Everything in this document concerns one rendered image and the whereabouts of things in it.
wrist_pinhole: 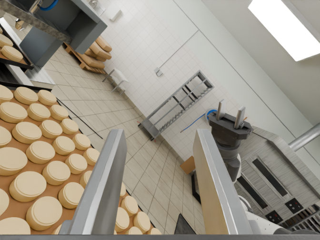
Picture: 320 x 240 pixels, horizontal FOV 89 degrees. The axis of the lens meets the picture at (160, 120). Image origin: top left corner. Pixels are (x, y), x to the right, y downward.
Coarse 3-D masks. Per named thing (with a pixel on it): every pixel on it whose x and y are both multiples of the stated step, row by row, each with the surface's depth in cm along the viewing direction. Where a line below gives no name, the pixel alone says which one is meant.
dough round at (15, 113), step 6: (6, 102) 36; (12, 102) 37; (0, 108) 34; (6, 108) 35; (12, 108) 36; (18, 108) 37; (0, 114) 34; (6, 114) 34; (12, 114) 35; (18, 114) 36; (24, 114) 38; (6, 120) 35; (12, 120) 35; (18, 120) 36
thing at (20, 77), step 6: (0, 66) 49; (6, 66) 49; (12, 66) 49; (0, 72) 49; (6, 72) 49; (12, 72) 48; (18, 72) 49; (0, 78) 49; (6, 78) 49; (12, 78) 48; (18, 78) 48; (24, 78) 50; (24, 84) 48; (30, 84) 50
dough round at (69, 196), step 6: (66, 186) 33; (72, 186) 35; (78, 186) 36; (60, 192) 33; (66, 192) 33; (72, 192) 34; (78, 192) 35; (60, 198) 32; (66, 198) 32; (72, 198) 33; (78, 198) 34; (66, 204) 32; (72, 204) 32
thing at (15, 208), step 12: (24, 108) 41; (48, 108) 48; (0, 120) 34; (24, 120) 39; (36, 120) 42; (60, 120) 49; (12, 144) 33; (24, 144) 35; (60, 156) 40; (24, 168) 32; (36, 168) 33; (0, 180) 27; (12, 180) 29; (72, 180) 38; (48, 192) 32; (12, 204) 26; (24, 204) 28; (120, 204) 44; (0, 216) 24; (12, 216) 25; (24, 216) 26; (72, 216) 32; (132, 216) 45
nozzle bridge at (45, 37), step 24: (0, 0) 40; (24, 0) 48; (48, 0) 52; (72, 0) 48; (48, 24) 53; (72, 24) 63; (96, 24) 61; (24, 48) 70; (48, 48) 67; (72, 48) 64
